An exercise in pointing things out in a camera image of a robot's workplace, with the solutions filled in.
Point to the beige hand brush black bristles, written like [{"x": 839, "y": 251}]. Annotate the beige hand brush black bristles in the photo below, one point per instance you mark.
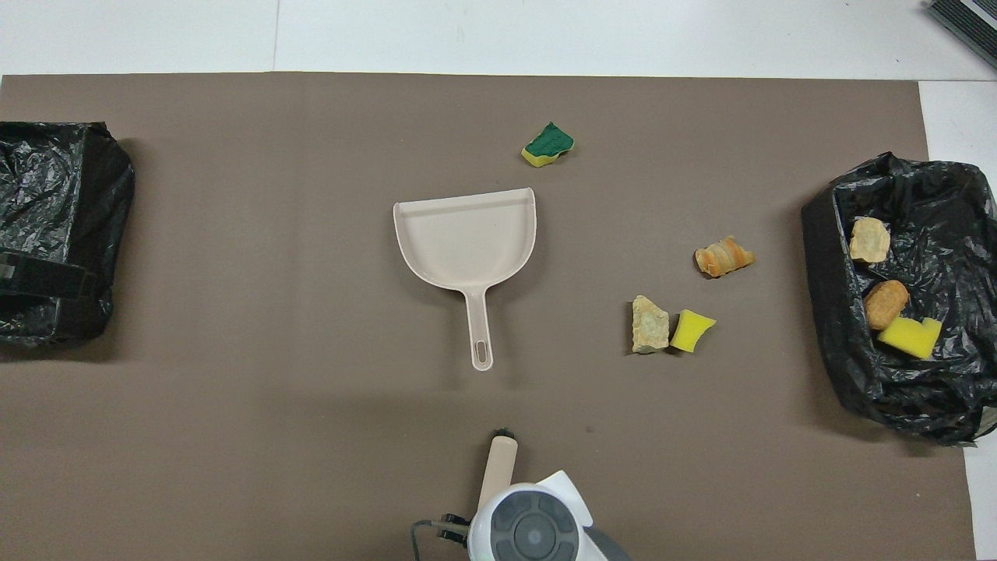
[{"x": 498, "y": 467}]

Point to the notched yellow sponge piece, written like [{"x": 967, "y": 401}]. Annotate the notched yellow sponge piece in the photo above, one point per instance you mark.
[{"x": 910, "y": 336}]

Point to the curved yellow sponge piece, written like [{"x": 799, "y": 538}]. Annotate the curved yellow sponge piece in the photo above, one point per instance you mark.
[{"x": 691, "y": 330}]

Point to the striped croissant bread piece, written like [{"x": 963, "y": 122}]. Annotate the striped croissant bread piece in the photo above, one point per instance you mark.
[{"x": 869, "y": 240}]

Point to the oval brown bread roll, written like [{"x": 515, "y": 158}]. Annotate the oval brown bread roll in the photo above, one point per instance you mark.
[{"x": 886, "y": 305}]

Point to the pale crusty bread chunk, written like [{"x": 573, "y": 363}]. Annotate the pale crusty bread chunk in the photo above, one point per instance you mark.
[{"x": 649, "y": 325}]

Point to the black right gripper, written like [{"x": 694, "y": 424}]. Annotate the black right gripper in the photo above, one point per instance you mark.
[{"x": 456, "y": 527}]

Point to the dark grey ribbed device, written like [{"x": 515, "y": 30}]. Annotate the dark grey ribbed device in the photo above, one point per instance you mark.
[{"x": 970, "y": 23}]

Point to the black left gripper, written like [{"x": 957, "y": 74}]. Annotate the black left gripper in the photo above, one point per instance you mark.
[{"x": 47, "y": 279}]

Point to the brown paper table mat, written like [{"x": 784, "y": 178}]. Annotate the brown paper table mat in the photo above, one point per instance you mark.
[{"x": 234, "y": 156}]

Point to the green and yellow sponge piece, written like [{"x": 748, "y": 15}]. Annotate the green and yellow sponge piece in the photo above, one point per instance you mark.
[{"x": 549, "y": 144}]

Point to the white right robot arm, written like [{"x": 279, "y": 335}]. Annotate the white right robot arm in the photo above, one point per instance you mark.
[{"x": 537, "y": 530}]

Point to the beige plastic dustpan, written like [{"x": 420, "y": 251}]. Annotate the beige plastic dustpan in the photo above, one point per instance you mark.
[{"x": 467, "y": 241}]

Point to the bin lined with black bag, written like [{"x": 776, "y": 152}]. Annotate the bin lined with black bag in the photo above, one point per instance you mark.
[
  {"x": 54, "y": 179},
  {"x": 950, "y": 234}
]

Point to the long orange croissant piece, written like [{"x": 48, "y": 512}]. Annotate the long orange croissant piece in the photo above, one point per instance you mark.
[{"x": 723, "y": 258}]

